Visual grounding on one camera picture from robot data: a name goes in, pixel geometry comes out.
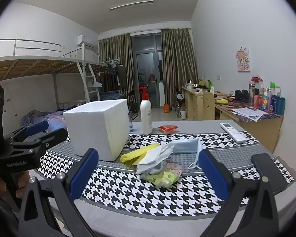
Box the houndstooth patterned cloth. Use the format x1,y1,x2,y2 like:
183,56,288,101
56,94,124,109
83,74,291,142
37,132,296,221

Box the white metal bunk bed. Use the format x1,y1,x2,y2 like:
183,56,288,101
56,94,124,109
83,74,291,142
0,39,109,119

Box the clear plastic bag of packets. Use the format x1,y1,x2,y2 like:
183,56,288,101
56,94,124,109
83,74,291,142
141,162,183,187

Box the person's left hand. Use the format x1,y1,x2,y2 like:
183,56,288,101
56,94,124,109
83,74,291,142
0,171,31,203

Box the desk with patterned top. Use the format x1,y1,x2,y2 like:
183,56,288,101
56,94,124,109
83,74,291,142
215,99,284,153

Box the wooden chair with smiley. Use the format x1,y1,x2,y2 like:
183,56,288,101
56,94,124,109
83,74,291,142
202,90,215,120

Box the sheets of paper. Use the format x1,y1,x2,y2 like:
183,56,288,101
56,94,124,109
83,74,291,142
232,107,268,122

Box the water bottle blue cap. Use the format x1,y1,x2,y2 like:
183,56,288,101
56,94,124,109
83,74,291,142
172,139,205,171

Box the white lotion pump bottle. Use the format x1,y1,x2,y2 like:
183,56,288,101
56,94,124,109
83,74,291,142
138,87,153,135

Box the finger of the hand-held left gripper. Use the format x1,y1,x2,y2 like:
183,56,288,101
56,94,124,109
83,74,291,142
4,121,50,144
9,128,68,153

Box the white foam box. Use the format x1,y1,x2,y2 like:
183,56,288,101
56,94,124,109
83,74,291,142
63,99,130,161

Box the blue plaid quilt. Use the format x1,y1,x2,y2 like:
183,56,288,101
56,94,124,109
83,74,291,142
22,110,67,132

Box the pink cartoon wall poster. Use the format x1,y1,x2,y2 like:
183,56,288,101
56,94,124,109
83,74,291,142
236,47,251,72

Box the light wooden desk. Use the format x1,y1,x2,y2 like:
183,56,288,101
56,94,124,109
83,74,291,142
182,86,229,120

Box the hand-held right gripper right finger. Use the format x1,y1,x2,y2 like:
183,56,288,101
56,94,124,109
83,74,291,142
199,149,279,237

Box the red snack packet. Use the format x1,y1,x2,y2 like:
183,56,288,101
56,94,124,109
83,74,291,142
158,125,179,134

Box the glass balcony door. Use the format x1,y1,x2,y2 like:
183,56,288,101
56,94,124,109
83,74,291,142
131,33,163,108

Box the white bed ladder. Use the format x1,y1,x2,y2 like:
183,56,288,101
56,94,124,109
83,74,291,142
76,62,101,102

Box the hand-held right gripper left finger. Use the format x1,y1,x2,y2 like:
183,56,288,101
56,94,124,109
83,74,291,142
18,148,99,237

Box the white air conditioner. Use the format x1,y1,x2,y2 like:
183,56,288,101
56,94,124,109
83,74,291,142
77,35,94,48

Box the white remote control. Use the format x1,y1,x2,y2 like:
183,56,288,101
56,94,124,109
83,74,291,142
220,123,247,144

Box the brown curtain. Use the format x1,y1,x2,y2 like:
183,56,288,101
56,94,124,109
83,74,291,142
161,28,198,109
99,33,135,104

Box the cluster of toiletry bottles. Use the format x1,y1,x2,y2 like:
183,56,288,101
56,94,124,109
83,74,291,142
248,76,286,115

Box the hanging dark clothes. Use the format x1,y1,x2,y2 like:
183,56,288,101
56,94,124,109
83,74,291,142
106,64,120,76

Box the ceiling tube light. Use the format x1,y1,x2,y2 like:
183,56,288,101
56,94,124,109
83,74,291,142
110,0,154,11

